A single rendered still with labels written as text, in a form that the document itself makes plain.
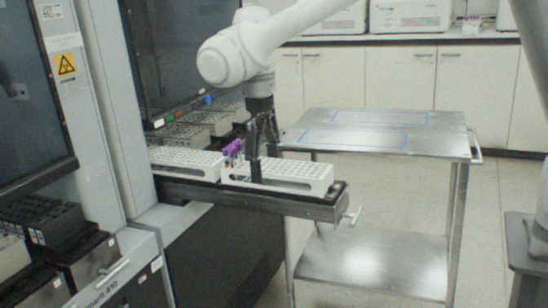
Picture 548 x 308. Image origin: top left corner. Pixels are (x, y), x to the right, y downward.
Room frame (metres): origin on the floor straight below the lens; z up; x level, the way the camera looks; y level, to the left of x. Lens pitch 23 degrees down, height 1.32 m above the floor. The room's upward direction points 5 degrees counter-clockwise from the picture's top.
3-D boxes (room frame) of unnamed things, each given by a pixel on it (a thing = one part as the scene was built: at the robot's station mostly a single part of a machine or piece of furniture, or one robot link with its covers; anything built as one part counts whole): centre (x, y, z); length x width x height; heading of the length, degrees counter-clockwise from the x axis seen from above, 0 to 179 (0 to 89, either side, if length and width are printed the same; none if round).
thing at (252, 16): (1.03, 0.02, 1.20); 0.13 x 0.11 x 0.16; 159
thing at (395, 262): (1.40, -0.39, 0.41); 0.67 x 0.46 x 0.82; 68
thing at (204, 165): (1.18, 0.27, 0.83); 0.30 x 0.10 x 0.06; 63
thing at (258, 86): (1.05, 0.01, 1.09); 0.09 x 0.09 x 0.06
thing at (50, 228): (0.84, 0.48, 0.85); 0.12 x 0.02 x 0.06; 153
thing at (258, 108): (1.05, 0.01, 1.01); 0.08 x 0.07 x 0.09; 153
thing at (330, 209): (1.10, 0.11, 0.78); 0.73 x 0.14 x 0.09; 63
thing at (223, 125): (1.47, 0.16, 0.85); 0.12 x 0.02 x 0.06; 152
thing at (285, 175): (1.04, -0.01, 0.83); 0.30 x 0.10 x 0.06; 63
